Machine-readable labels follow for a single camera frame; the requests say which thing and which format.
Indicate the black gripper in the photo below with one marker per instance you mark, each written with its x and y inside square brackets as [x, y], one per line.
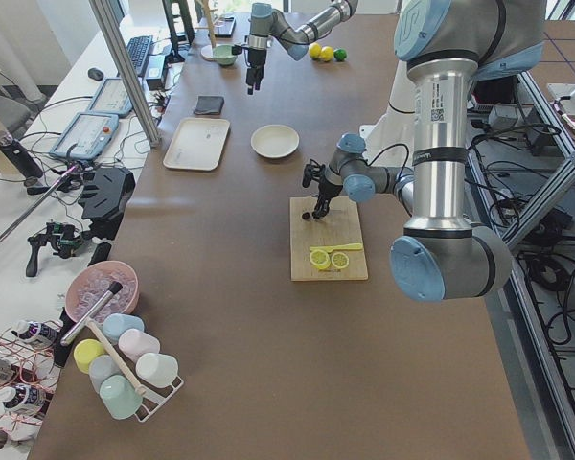
[327, 189]
[256, 60]

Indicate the cream round plate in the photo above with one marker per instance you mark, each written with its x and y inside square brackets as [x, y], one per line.
[275, 141]

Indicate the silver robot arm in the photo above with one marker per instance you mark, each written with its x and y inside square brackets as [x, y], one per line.
[266, 22]
[446, 46]

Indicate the cream rabbit tray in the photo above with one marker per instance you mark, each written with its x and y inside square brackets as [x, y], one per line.
[197, 144]

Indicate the wooden cutting board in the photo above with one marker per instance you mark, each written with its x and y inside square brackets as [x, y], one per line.
[341, 225]

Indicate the mint green bowl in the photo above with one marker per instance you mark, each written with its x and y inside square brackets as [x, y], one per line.
[223, 55]

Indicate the yellow plastic knife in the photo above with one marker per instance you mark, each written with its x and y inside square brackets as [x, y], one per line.
[354, 246]

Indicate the lemon slice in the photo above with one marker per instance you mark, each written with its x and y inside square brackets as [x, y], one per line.
[339, 260]
[320, 259]

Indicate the wooden glass stand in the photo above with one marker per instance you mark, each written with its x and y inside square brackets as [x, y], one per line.
[207, 51]

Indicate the grey folded cloth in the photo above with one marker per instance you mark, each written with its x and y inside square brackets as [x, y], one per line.
[208, 105]

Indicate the yellow lemon outer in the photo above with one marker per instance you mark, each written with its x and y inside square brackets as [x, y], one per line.
[315, 51]

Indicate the yellow lemon near lime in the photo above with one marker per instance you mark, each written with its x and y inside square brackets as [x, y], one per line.
[326, 54]

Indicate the green lime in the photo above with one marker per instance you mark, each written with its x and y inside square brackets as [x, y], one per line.
[340, 54]

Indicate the black keyboard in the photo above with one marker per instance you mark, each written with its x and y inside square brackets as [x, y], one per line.
[138, 49]

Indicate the blue teach pendant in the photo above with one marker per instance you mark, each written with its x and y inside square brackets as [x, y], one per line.
[86, 137]
[111, 97]

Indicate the black computer mouse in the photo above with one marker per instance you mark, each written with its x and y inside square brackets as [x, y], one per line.
[95, 74]

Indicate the steel black-tipped muddler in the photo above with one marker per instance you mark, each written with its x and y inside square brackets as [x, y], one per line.
[114, 288]

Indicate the mint green plastic cup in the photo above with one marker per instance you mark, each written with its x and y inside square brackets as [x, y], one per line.
[160, 370]

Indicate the pale pink plastic cup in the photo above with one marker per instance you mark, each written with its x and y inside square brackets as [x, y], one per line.
[134, 343]

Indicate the light blue plastic cup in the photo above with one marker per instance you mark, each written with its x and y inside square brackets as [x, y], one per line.
[117, 323]

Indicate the pink ribbed bowl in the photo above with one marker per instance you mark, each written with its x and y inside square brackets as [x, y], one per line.
[89, 286]

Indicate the grey green plastic cup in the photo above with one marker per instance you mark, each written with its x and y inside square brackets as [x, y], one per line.
[116, 392]

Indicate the yellow green plastic cup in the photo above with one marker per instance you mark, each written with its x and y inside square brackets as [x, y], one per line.
[86, 351]

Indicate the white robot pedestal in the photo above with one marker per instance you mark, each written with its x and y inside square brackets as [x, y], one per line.
[396, 124]

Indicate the white wire cup rack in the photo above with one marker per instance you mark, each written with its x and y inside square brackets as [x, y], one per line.
[154, 400]

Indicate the wooden rack handle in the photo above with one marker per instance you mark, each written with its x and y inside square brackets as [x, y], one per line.
[130, 376]

